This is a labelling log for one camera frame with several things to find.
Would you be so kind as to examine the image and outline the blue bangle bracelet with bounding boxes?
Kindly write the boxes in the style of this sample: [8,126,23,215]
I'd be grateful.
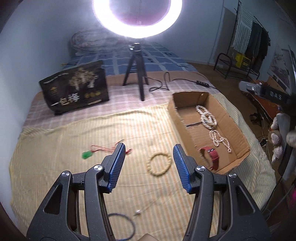
[107,212,136,240]

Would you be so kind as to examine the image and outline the green jade pendant red cord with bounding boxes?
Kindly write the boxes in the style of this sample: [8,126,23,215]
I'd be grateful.
[81,138,133,160]

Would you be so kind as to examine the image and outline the pearl pendant thin chain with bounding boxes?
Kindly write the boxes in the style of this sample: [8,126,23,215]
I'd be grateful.
[134,194,167,217]

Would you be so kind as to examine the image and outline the orange wooden furniture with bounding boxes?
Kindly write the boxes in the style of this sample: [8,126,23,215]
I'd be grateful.
[239,80,281,123]

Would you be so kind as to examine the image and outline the yellow black box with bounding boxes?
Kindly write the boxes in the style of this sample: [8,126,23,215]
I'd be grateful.
[235,53,251,70]

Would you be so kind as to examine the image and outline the dark hanging clothes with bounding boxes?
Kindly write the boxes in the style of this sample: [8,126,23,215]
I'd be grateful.
[245,22,270,72]

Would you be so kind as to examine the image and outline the black clothes rack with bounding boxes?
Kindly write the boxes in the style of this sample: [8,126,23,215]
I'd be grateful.
[214,1,270,81]

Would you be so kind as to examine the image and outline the brown cardboard box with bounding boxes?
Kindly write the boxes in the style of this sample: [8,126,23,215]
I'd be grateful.
[168,91,250,174]

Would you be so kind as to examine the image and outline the white striped hanging towel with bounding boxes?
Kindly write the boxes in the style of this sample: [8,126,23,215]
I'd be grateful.
[231,2,254,54]

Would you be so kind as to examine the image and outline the yellow striped cloth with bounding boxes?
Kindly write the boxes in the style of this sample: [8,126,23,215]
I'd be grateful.
[10,91,275,240]

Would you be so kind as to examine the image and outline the blue patterned bed cover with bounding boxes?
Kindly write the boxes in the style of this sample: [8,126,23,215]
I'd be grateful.
[63,43,197,76]

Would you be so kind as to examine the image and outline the black snack bag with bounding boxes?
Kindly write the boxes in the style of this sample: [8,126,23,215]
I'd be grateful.
[39,60,109,115]

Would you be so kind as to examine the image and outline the pink checked bed sheet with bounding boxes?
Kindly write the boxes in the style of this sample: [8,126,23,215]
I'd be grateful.
[23,80,219,129]

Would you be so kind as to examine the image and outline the black tripod stand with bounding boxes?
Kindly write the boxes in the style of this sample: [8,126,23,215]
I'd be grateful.
[122,42,149,101]

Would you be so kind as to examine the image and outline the folded floral quilt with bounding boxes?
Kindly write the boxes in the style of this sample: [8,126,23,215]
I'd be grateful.
[70,28,127,53]

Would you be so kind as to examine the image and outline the large white pearl necklace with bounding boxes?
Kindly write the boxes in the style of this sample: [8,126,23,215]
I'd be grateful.
[195,105,218,130]

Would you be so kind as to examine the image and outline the small white pearl necklace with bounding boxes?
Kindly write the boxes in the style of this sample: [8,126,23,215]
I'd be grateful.
[209,129,232,153]

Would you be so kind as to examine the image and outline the black power cable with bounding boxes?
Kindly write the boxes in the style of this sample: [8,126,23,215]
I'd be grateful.
[148,72,216,93]

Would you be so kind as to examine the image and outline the cream bead bracelet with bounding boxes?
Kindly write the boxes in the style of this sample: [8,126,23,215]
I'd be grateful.
[146,152,173,177]

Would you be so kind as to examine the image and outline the white ring light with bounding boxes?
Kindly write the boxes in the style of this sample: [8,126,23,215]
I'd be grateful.
[92,1,183,39]

